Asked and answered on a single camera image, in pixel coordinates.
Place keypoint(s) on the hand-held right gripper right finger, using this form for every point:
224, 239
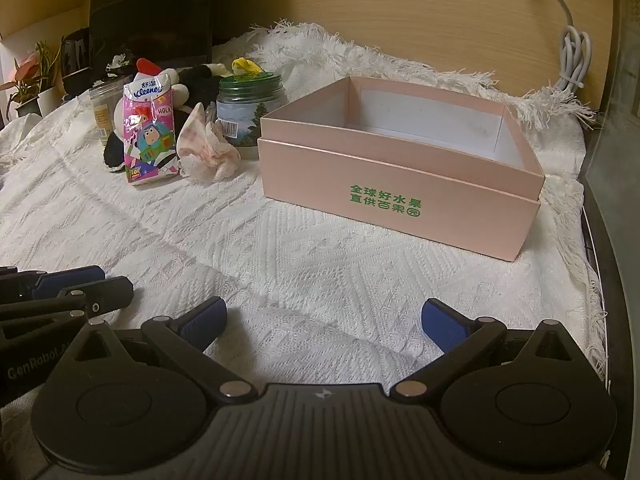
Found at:
440, 324

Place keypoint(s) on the white woven blanket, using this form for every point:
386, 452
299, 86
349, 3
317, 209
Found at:
250, 250

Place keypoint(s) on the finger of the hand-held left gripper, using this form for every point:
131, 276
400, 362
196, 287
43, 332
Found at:
105, 291
70, 277

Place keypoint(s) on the white rabbit plush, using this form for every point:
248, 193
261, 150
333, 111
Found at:
195, 85

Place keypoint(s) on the black furniture frame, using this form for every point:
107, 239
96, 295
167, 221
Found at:
612, 200

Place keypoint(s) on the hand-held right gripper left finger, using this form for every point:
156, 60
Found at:
200, 325

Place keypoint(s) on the yellow knitted trinket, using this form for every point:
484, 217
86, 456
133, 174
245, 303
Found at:
247, 66

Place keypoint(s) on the dark box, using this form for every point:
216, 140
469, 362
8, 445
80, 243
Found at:
150, 10

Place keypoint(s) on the clear plastic cup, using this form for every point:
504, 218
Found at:
105, 110

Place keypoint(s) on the black container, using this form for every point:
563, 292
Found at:
75, 60

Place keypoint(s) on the pink white cloth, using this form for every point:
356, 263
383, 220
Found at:
210, 147

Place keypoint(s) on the green lidded glass jar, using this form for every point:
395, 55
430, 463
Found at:
245, 105

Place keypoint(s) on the cartoon print tissue packet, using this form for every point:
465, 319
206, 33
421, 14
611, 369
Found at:
150, 135

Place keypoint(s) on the potted plant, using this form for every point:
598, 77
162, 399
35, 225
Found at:
30, 77

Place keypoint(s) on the pink cardboard box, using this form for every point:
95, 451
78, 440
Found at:
400, 185

